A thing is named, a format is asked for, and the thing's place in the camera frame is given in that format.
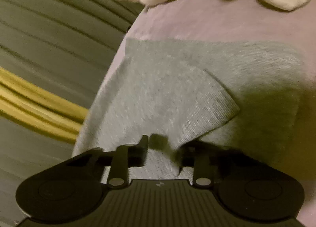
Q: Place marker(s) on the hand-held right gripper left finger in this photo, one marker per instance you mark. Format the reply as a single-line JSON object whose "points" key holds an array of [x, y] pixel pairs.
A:
{"points": [[141, 154]]}

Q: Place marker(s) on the grey curtain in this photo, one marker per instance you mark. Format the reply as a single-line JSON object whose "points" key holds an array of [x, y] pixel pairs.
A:
{"points": [[49, 20]]}

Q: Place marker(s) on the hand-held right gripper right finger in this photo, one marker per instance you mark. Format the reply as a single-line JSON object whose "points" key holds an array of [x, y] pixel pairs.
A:
{"points": [[184, 155]]}

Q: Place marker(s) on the yellow curtain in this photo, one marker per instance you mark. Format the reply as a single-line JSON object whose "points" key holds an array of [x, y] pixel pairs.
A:
{"points": [[37, 103]]}

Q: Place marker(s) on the grey pants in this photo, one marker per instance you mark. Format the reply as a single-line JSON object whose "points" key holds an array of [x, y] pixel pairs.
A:
{"points": [[160, 93]]}

